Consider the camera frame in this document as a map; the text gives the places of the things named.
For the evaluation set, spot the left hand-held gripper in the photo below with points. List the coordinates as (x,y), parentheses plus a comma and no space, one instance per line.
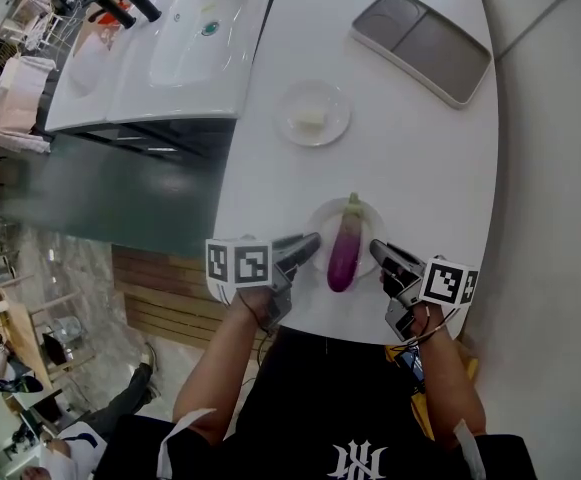
(240,264)

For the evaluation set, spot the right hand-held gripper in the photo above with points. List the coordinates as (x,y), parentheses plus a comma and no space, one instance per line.
(447,283)

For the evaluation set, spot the purple eggplant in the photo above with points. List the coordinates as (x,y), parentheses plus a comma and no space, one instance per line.
(344,258)

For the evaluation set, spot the person's left forearm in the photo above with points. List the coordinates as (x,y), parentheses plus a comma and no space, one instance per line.
(220,363)

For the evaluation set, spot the person's right forearm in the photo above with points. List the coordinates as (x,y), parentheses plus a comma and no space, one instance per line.
(450,383)

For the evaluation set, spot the white table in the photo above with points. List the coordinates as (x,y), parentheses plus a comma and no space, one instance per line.
(420,168)

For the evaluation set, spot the white food block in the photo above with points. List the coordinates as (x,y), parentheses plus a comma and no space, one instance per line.
(310,119)

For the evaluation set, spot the wooden slatted panel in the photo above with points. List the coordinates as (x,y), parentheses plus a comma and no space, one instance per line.
(170,293)

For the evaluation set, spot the person's black shirt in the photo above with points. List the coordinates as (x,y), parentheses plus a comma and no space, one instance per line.
(330,398)

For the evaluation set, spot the dark green counter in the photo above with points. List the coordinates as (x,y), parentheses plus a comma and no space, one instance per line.
(120,193)

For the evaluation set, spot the grey tray with white rim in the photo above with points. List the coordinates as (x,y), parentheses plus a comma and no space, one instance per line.
(440,53)

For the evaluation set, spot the large white sink basin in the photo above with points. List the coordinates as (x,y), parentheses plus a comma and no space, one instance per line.
(195,58)

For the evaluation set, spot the sink drain plug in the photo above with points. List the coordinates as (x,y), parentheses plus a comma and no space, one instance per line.
(210,28)

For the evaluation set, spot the small white sink basin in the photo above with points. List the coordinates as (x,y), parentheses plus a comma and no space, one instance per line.
(87,83)

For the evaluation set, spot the wooden side table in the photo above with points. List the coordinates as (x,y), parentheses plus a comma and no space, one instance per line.
(20,328)

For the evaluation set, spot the black faucet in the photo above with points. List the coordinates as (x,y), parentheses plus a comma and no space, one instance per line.
(142,0)
(115,10)

